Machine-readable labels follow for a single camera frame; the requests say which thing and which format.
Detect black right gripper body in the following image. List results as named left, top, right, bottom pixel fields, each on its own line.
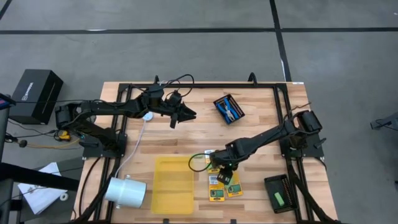
left=211, top=146, right=239, bottom=171

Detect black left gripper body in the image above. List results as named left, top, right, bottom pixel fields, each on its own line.
left=158, top=93, right=184, bottom=121

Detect yellow crayon box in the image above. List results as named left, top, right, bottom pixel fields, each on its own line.
left=208, top=174, right=226, bottom=203
left=204, top=149, right=222, bottom=174
left=224, top=170, right=244, bottom=198

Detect blue-handled pliers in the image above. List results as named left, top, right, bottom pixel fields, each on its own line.
left=223, top=98, right=240, bottom=121
left=216, top=101, right=233, bottom=123

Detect yellow translucent plastic bin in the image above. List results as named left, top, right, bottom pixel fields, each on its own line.
left=150, top=155, right=196, bottom=215

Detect black slotted plastic basket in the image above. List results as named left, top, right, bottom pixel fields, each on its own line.
left=264, top=174, right=297, bottom=215
left=213, top=93, right=246, bottom=125

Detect white cylindrical cup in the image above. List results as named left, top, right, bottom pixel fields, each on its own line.
left=104, top=174, right=147, bottom=210

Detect black cardboard box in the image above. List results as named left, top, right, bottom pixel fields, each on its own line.
left=8, top=68, right=64, bottom=126

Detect black rig beam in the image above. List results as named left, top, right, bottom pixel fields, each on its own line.
left=0, top=161, right=80, bottom=192

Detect white paper sheet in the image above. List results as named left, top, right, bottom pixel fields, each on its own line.
left=17, top=161, right=71, bottom=215

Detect computer monitor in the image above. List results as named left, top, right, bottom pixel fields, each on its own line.
left=0, top=92, right=17, bottom=110

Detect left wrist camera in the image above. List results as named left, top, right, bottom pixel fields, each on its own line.
left=167, top=90, right=183, bottom=105

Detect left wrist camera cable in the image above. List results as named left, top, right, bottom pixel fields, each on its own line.
left=136, top=73, right=195, bottom=98

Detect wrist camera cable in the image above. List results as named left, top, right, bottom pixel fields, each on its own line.
left=188, top=152, right=214, bottom=173
left=136, top=73, right=195, bottom=98

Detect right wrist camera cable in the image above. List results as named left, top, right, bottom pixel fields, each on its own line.
left=188, top=152, right=214, bottom=173

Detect white cable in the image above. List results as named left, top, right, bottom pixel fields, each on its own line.
left=114, top=80, right=167, bottom=179

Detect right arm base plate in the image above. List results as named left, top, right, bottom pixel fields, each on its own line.
left=279, top=133, right=327, bottom=159

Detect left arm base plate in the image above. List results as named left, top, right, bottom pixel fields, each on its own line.
left=82, top=132, right=128, bottom=159

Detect yellow cable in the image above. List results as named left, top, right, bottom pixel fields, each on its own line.
left=26, top=129, right=81, bottom=149

